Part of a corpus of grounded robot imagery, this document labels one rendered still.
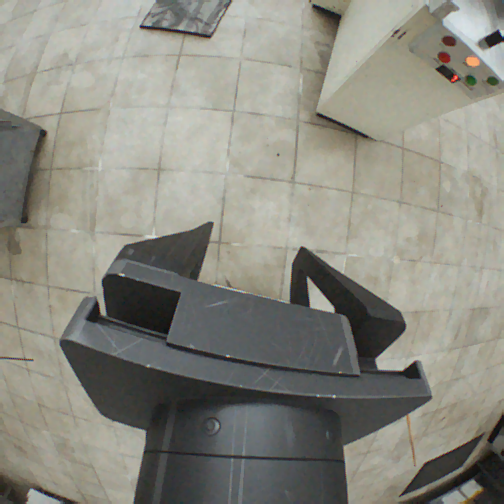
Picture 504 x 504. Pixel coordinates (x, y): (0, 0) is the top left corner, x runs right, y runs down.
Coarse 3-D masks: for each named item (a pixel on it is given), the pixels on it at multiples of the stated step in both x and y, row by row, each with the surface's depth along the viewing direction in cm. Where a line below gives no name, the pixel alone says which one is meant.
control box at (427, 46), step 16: (432, 32) 32; (448, 32) 29; (416, 48) 40; (432, 48) 37; (448, 48) 34; (464, 48) 31; (432, 64) 42; (448, 64) 38; (464, 64) 35; (480, 64) 32; (464, 80) 40; (480, 80) 36; (480, 96) 41
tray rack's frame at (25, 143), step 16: (0, 144) 82; (16, 144) 83; (32, 144) 85; (0, 160) 83; (16, 160) 85; (0, 176) 84; (16, 176) 86; (0, 192) 86; (16, 192) 87; (0, 208) 87; (16, 208) 88
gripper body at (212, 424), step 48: (96, 336) 5; (144, 336) 6; (96, 384) 6; (144, 384) 5; (192, 384) 5; (240, 384) 5; (288, 384) 5; (336, 384) 5; (384, 384) 6; (192, 432) 5; (240, 432) 4; (288, 432) 5; (336, 432) 5; (144, 480) 4; (192, 480) 4; (240, 480) 4; (288, 480) 4; (336, 480) 4
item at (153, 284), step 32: (128, 256) 6; (160, 256) 7; (192, 256) 8; (128, 288) 6; (160, 288) 6; (192, 288) 6; (224, 288) 7; (128, 320) 7; (160, 320) 7; (192, 320) 6; (224, 320) 6; (256, 320) 6; (288, 320) 6; (320, 320) 7; (224, 352) 5; (256, 352) 5; (288, 352) 6; (320, 352) 6; (352, 352) 6
